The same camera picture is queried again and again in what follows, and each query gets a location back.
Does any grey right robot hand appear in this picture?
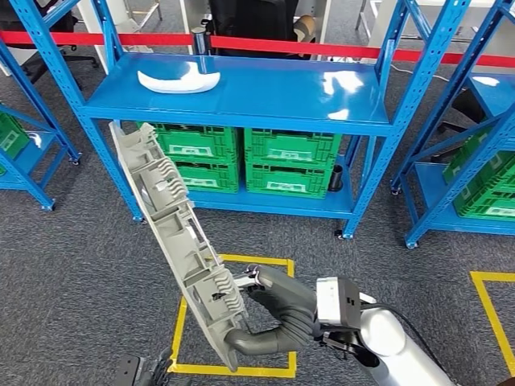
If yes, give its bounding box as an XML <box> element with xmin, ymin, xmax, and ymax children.
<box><xmin>225</xmin><ymin>265</ymin><xmax>318</xmax><ymax>357</ymax></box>

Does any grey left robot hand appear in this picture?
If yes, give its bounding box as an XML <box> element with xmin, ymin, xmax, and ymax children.
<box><xmin>138</xmin><ymin>346</ymin><xmax>174</xmax><ymax>386</ymax></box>

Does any silver wheel hubcap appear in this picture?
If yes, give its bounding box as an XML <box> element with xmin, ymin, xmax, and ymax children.
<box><xmin>108</xmin><ymin>121</ymin><xmax>247</xmax><ymax>373</ymax></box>

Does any blue metal shelf rack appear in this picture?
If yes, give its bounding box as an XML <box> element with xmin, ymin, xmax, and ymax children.
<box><xmin>390</xmin><ymin>0</ymin><xmax>515</xmax><ymax>250</ymax></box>
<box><xmin>8</xmin><ymin>0</ymin><xmax>471</xmax><ymax>240</ymax></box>
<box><xmin>0</xmin><ymin>0</ymin><xmax>82</xmax><ymax>212</ymax></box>

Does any white curved plastic part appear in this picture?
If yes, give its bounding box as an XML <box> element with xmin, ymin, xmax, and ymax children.
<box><xmin>137</xmin><ymin>61</ymin><xmax>221</xmax><ymax>95</ymax></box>

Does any black cylinder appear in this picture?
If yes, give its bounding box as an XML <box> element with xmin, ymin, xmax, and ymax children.
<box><xmin>327</xmin><ymin>163</ymin><xmax>344</xmax><ymax>193</ymax></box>

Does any red barrier belt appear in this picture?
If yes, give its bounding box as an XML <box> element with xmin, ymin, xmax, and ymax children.
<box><xmin>0</xmin><ymin>30</ymin><xmax>193</xmax><ymax>47</ymax></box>
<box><xmin>209</xmin><ymin>35</ymin><xmax>515</xmax><ymax>68</ymax></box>

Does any black mesh office chair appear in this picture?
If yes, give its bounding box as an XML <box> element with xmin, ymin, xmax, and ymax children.
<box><xmin>207</xmin><ymin>0</ymin><xmax>301</xmax><ymax>57</ymax></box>

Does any grey fabric bag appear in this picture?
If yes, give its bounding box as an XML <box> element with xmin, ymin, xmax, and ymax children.
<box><xmin>114</xmin><ymin>18</ymin><xmax>154</xmax><ymax>55</ymax></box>

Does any white table with metal legs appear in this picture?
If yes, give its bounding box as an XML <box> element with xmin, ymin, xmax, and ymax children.
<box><xmin>76</xmin><ymin>0</ymin><xmax>164</xmax><ymax>76</ymax></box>

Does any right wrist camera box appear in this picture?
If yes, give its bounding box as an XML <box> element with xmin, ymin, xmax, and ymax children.
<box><xmin>315</xmin><ymin>276</ymin><xmax>362</xmax><ymax>327</ymax></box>

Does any black-topped chrome barrier post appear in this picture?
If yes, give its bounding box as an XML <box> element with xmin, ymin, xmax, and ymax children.
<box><xmin>191</xmin><ymin>27</ymin><xmax>212</xmax><ymax>57</ymax></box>

